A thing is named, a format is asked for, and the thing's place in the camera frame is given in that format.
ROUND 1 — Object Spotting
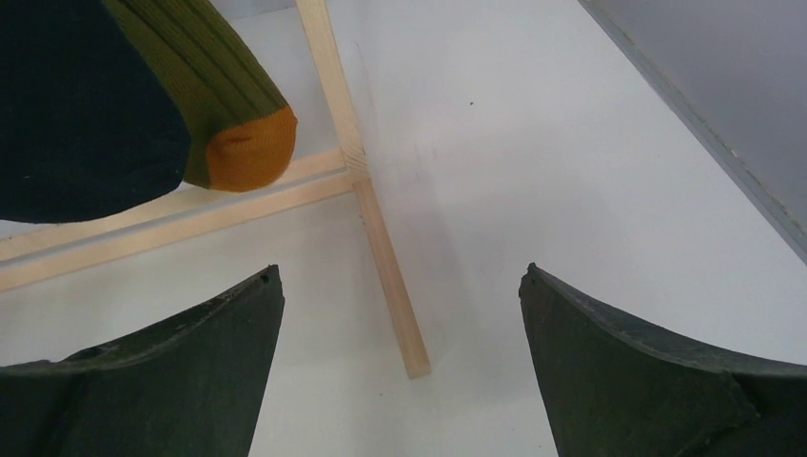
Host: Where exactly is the olive green and orange sock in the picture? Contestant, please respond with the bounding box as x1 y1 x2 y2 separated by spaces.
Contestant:
105 0 298 192

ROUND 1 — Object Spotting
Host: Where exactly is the navy sock with santa cuff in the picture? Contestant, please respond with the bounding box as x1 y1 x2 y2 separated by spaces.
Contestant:
1 1 190 224

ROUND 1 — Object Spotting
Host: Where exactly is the wooden clothes rack frame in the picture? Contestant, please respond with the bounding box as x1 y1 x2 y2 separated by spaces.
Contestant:
1 1 432 379

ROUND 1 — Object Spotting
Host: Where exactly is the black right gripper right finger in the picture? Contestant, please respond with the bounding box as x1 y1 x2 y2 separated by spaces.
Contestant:
519 265 806 456

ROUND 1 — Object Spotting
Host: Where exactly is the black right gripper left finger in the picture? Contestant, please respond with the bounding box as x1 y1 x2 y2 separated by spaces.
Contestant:
1 265 285 456

